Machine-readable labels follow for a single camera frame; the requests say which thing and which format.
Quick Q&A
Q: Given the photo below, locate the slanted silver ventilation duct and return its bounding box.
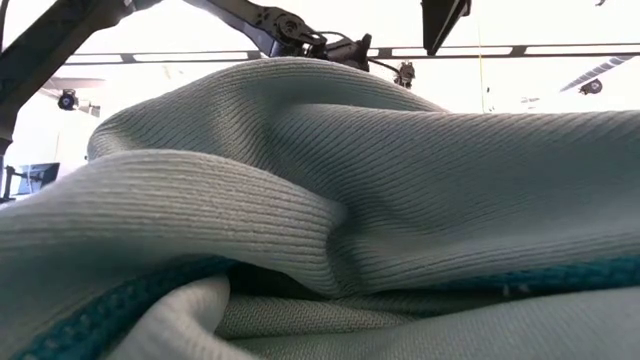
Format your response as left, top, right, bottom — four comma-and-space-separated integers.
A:
559, 54, 636, 94

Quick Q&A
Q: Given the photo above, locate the blue microfiber towel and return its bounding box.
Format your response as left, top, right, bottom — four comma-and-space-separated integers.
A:
0, 55, 640, 360

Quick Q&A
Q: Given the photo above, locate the computer monitor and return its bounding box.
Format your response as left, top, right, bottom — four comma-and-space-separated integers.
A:
17, 162, 61, 197

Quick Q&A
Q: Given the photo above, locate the black ceiling cable reel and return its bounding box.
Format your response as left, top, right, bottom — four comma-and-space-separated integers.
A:
394, 60, 417, 90
578, 77, 605, 96
56, 88, 80, 112

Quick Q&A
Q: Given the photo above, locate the hanging yellow cord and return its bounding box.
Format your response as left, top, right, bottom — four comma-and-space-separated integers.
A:
474, 0, 487, 114

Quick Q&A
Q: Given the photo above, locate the black bar with light strips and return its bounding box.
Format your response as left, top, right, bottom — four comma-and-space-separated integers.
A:
62, 43, 640, 66

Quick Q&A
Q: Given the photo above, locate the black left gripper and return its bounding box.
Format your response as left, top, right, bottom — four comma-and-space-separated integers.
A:
326, 33, 374, 72

